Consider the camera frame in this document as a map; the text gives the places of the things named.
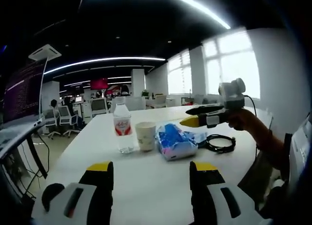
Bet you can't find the white wet wipes packet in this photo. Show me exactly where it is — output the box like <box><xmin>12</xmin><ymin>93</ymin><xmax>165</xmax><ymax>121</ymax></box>
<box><xmin>159</xmin><ymin>131</ymin><xmax>208</xmax><ymax>162</ymax></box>

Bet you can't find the white paper cup green print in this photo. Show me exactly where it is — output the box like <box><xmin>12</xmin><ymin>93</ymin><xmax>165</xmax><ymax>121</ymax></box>
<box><xmin>135</xmin><ymin>122</ymin><xmax>156</xmax><ymax>152</ymax></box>

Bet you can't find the person's right hand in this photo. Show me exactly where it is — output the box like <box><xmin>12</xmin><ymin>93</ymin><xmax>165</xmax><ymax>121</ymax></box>
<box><xmin>225</xmin><ymin>109</ymin><xmax>258</xmax><ymax>138</ymax></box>

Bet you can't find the red wall screen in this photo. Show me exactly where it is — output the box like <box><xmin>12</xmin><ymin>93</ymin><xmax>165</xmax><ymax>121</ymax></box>
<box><xmin>90</xmin><ymin>78</ymin><xmax>108</xmax><ymax>89</ymax></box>

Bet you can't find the white table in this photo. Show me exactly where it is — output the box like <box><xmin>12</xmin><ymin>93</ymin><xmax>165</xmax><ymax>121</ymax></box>
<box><xmin>45</xmin><ymin>104</ymin><xmax>273</xmax><ymax>225</ymax></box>

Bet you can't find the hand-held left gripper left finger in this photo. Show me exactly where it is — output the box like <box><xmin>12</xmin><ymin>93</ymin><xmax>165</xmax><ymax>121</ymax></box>
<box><xmin>31</xmin><ymin>161</ymin><xmax>115</xmax><ymax>225</ymax></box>

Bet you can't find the ceiling air conditioner unit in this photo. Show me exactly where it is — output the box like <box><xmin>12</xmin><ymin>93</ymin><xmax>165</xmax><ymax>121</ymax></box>
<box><xmin>28</xmin><ymin>45</ymin><xmax>62</xmax><ymax>61</ymax></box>

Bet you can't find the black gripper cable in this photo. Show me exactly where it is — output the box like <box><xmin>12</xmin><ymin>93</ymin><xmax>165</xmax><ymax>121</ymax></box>
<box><xmin>243</xmin><ymin>95</ymin><xmax>257</xmax><ymax>118</ymax></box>

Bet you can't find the person's trouser leg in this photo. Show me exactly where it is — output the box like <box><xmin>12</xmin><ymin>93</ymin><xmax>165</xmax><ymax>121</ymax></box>
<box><xmin>237</xmin><ymin>149</ymin><xmax>281</xmax><ymax>206</ymax></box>

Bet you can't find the thin white pole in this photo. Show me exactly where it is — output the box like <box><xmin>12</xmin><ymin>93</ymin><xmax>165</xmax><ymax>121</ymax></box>
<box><xmin>38</xmin><ymin>58</ymin><xmax>49</xmax><ymax>118</ymax></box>

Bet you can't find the white chest-worn device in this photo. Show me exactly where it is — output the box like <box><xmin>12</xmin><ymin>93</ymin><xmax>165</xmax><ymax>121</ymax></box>
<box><xmin>291</xmin><ymin>112</ymin><xmax>312</xmax><ymax>167</ymax></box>

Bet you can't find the beige office chair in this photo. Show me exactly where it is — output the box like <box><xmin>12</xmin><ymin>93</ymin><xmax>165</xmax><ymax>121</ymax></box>
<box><xmin>155</xmin><ymin>95</ymin><xmax>168</xmax><ymax>108</ymax></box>

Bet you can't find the open laptop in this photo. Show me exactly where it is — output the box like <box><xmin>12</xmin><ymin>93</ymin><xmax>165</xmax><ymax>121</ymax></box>
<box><xmin>0</xmin><ymin>61</ymin><xmax>47</xmax><ymax>147</ymax></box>

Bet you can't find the black power cable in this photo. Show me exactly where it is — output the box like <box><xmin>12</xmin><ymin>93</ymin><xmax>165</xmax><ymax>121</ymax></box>
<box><xmin>17</xmin><ymin>134</ymin><xmax>50</xmax><ymax>186</ymax></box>

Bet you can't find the white mesh office chair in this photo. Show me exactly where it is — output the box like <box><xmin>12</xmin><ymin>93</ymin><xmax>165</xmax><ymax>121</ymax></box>
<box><xmin>90</xmin><ymin>98</ymin><xmax>109</xmax><ymax>115</ymax></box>
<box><xmin>58</xmin><ymin>105</ymin><xmax>79</xmax><ymax>138</ymax></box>
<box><xmin>43</xmin><ymin>109</ymin><xmax>60</xmax><ymax>140</ymax></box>

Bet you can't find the window with blinds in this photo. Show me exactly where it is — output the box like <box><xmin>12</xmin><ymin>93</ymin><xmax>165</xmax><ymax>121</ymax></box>
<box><xmin>168</xmin><ymin>50</ymin><xmax>193</xmax><ymax>96</ymax></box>

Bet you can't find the black laptop stand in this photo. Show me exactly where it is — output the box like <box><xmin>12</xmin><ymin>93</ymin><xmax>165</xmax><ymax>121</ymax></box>
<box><xmin>0</xmin><ymin>127</ymin><xmax>49</xmax><ymax>180</ymax></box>

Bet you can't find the long ceiling light strip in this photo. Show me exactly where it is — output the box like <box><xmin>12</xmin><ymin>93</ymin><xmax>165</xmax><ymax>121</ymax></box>
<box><xmin>84</xmin><ymin>0</ymin><xmax>231</xmax><ymax>30</ymax></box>
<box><xmin>43</xmin><ymin>56</ymin><xmax>166</xmax><ymax>75</ymax></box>

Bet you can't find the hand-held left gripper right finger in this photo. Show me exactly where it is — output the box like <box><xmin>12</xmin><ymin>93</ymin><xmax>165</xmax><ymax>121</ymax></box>
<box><xmin>189</xmin><ymin>161</ymin><xmax>259</xmax><ymax>225</ymax></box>

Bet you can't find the clear plastic water bottle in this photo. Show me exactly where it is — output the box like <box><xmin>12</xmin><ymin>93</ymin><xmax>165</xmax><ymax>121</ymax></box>
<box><xmin>113</xmin><ymin>96</ymin><xmax>136</xmax><ymax>154</ymax></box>

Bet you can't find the large bright window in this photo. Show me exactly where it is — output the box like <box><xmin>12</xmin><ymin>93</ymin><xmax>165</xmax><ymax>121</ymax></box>
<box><xmin>203</xmin><ymin>33</ymin><xmax>261</xmax><ymax>99</ymax></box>

